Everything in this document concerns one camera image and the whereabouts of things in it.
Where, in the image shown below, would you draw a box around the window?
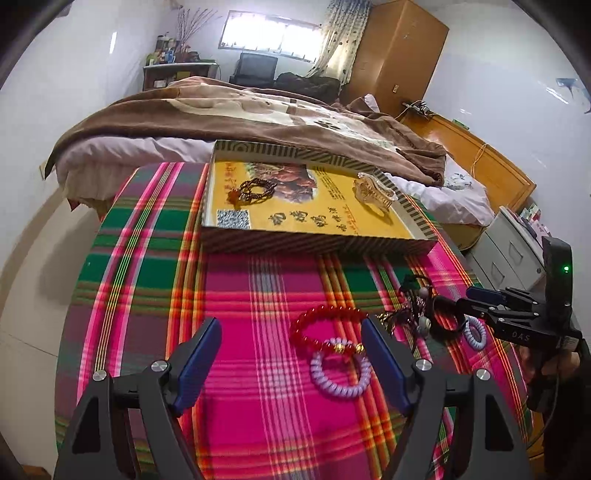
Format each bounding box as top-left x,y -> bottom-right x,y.
217,10 -> 321,61

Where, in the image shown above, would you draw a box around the clear hair claw clip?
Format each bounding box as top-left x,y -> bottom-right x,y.
353,172 -> 399,214

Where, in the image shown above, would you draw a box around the group of bottles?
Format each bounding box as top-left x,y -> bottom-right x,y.
147,34 -> 201,65

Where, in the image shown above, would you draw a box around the black television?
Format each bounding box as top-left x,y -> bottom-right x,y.
229,52 -> 279,88

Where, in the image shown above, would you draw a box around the dried branches in vase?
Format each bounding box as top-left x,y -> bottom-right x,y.
175,7 -> 218,54

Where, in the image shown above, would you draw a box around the red bead bracelet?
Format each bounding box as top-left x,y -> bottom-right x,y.
290,307 -> 370,357

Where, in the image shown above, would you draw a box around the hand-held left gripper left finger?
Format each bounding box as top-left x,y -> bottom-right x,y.
53,318 -> 223,480

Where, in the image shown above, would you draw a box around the brown plush blanket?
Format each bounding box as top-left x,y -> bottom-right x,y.
44,76 -> 448,188

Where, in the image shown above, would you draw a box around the black wrist band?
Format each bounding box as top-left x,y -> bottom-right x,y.
427,295 -> 462,334

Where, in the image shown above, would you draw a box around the lavender spiral hair tie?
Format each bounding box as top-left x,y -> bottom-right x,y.
310,348 -> 371,399

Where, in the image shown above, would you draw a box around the person's right hand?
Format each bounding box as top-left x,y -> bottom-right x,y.
519,346 -> 580,384

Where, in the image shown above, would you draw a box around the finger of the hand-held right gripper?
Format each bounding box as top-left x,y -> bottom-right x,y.
431,296 -> 509,329
465,285 -> 539,306

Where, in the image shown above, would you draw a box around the plaid tablecloth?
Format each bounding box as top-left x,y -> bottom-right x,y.
55,161 -> 536,480

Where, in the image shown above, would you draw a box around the white floral bed sheet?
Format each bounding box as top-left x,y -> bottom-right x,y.
55,136 -> 495,227

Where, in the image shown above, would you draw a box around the pale blue spiral hair tie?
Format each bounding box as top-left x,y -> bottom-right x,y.
463,315 -> 488,350

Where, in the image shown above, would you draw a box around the wooden headboard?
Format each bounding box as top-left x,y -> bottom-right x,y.
399,113 -> 536,213

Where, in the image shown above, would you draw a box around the blue wall sticker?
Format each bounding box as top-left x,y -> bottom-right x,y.
556,76 -> 591,114

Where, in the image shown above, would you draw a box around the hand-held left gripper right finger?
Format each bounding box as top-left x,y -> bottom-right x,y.
361,316 -> 539,480

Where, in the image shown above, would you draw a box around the black hair tie bear charm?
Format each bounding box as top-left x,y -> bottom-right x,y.
409,307 -> 435,343

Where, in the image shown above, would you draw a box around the patterned curtain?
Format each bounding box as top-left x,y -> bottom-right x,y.
305,0 -> 370,79

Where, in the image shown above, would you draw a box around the wooden wardrobe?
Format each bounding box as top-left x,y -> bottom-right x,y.
344,0 -> 450,121

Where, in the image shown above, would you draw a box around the dark brown bead bracelet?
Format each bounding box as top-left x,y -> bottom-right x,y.
229,178 -> 279,206

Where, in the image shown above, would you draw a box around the grey drawer cabinet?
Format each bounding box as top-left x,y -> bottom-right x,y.
464,205 -> 548,291

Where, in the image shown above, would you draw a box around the dark bag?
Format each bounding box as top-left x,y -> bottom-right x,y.
274,72 -> 342,102

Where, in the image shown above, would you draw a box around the black hair tie pink bead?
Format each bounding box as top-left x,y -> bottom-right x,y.
399,274 -> 435,308

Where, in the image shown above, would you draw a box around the person's right forearm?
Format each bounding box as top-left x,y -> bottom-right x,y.
538,342 -> 591,480

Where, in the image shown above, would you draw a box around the wooden shelf unit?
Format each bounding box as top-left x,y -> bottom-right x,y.
142,62 -> 218,92

